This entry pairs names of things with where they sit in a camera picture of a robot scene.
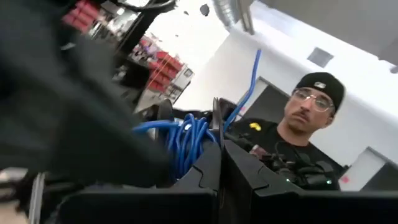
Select thin blue wire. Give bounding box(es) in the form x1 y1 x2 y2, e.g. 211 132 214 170
132 49 262 180

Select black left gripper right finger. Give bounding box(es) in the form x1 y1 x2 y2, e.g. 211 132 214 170
222 139 398 224

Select rack of red bins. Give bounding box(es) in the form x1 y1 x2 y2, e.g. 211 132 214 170
62 0 101 34
146 50 195 94

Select person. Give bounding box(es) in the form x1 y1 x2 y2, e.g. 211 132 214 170
231 72 346 191

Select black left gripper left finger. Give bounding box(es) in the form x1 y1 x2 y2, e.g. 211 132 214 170
58 141 223 224

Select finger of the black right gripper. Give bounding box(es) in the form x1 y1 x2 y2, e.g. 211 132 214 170
93 102 171 188

